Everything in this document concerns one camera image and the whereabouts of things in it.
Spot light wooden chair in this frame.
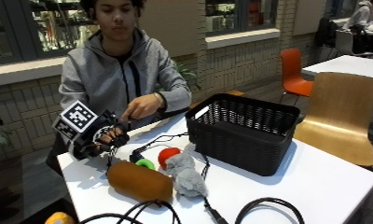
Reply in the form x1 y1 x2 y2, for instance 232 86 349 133
292 71 373 168

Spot green toy ring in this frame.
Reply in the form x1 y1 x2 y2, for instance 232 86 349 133
135 158 158 171

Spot black cable with plug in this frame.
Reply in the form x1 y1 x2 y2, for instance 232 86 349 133
199 154 231 224

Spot the person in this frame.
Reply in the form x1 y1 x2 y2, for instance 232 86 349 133
46 0 193 176

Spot white marker cube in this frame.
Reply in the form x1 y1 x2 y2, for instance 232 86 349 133
52 99 100 143

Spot red plush ball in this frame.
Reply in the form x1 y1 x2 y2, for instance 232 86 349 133
158 147 183 171

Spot thin black glove cable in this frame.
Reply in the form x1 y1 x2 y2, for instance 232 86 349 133
106 132 189 171

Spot thin wrist bracelet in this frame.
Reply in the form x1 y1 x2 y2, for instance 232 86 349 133
154 91 164 107

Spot grey plush toy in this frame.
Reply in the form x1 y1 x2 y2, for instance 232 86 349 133
164 143 209 198

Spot small dark connector block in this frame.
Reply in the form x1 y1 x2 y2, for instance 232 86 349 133
128 148 146 164

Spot orange plastic chair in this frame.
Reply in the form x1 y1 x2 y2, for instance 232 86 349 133
279 48 316 104

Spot black bundled cables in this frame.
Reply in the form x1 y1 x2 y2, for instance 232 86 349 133
78 199 183 224

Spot black woven plastic basket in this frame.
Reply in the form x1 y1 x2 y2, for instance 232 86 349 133
184 92 302 177

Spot brown plush loaf toy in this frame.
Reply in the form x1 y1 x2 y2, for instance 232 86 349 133
106 160 175 203

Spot green leafy plant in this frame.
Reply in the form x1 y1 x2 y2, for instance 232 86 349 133
155 60 203 91

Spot white side table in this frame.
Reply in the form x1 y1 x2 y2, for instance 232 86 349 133
301 54 373 91

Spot large dark-framed window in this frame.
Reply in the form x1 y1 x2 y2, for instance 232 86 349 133
0 0 103 67

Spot small dark-framed window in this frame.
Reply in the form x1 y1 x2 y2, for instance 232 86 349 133
204 0 280 37

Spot grey chair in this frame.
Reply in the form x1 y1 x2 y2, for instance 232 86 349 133
334 28 373 58

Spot thick black looped cable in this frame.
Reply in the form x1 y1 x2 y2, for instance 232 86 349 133
235 197 308 224

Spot black jacket on chair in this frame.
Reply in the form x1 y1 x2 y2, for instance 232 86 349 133
313 16 341 49

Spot yellow round object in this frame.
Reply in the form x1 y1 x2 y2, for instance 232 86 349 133
44 211 76 224

